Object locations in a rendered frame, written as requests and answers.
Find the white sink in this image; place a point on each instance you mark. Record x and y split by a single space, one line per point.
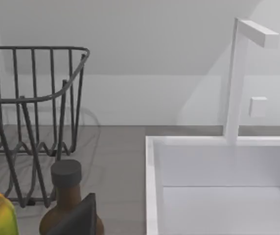
218 186

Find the brown bottle with black cap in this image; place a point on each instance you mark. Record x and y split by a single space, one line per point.
65 188

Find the tall white tap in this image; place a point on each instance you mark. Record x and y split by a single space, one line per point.
238 80

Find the white square tap knob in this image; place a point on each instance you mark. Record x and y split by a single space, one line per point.
258 107

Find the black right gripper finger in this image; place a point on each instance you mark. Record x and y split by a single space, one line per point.
83 218

